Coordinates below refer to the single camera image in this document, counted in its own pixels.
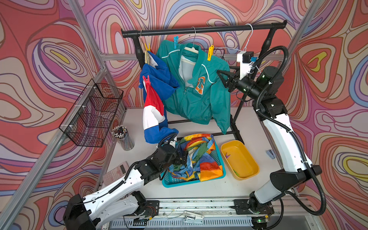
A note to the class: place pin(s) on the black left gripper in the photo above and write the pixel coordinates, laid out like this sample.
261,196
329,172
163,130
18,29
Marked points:
177,155

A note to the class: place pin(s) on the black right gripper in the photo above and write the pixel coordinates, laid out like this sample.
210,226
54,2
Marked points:
232,81

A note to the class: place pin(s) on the teal green jacket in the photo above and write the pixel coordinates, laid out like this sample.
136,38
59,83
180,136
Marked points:
201,95

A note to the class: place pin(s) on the white wire hanger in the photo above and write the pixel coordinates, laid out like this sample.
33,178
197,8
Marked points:
236,41

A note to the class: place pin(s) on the rainbow patchwork jacket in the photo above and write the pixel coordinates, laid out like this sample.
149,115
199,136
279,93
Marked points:
198,150

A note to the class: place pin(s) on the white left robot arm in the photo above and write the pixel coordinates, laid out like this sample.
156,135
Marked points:
121,197

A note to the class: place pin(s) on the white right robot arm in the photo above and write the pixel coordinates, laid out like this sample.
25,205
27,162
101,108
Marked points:
297,168

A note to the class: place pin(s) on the clear pencil cup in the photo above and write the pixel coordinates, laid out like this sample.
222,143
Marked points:
121,133

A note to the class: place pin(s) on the pink calculator on table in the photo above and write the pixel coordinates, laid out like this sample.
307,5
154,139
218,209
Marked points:
115,174

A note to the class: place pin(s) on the blue white red jacket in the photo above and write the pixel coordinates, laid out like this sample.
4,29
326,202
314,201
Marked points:
163,85

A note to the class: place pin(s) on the red clothespin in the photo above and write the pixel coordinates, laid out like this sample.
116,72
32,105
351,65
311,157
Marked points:
146,81

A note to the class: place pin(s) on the yellow plastic tray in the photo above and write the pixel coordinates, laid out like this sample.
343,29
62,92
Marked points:
240,160

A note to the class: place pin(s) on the blue clothespin on table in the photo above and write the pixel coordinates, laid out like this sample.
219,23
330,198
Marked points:
271,154

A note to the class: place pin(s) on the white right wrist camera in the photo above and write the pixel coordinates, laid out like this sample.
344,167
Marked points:
244,58

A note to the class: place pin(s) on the black wire basket rear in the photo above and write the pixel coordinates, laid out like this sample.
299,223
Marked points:
219,52

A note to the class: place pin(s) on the black wire basket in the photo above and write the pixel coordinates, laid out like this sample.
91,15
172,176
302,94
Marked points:
219,52
90,124

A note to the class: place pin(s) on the black wire basket left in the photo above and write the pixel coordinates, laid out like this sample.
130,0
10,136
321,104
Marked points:
90,124

